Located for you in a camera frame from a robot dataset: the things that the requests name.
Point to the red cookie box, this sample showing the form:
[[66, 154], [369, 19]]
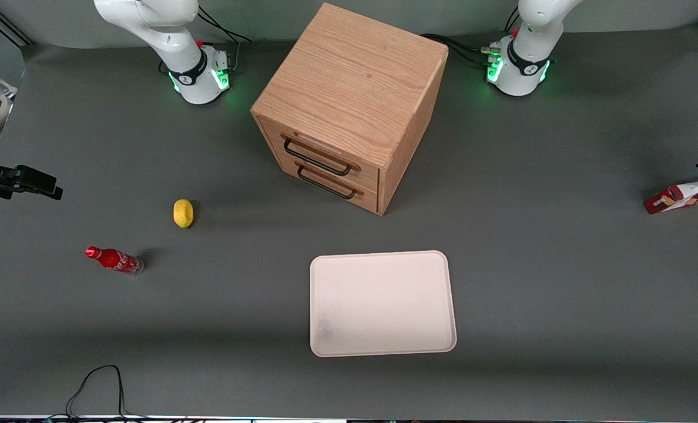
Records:
[[678, 197]]

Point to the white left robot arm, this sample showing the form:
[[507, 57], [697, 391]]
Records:
[[525, 70]]

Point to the cream plastic tray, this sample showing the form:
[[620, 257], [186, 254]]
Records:
[[384, 305]]

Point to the red cola bottle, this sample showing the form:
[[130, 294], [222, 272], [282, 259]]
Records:
[[114, 259]]

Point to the yellow lemon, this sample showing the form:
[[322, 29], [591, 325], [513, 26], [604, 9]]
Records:
[[183, 213]]

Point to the dark grey table mat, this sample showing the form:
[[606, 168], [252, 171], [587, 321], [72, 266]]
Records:
[[237, 352]]

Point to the wooden drawer front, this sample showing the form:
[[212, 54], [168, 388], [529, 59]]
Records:
[[361, 176], [369, 200]]

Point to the wooden drawer cabinet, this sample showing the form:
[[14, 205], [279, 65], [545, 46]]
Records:
[[355, 76]]

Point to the black frame rail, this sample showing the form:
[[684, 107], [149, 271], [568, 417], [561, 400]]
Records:
[[8, 28]]

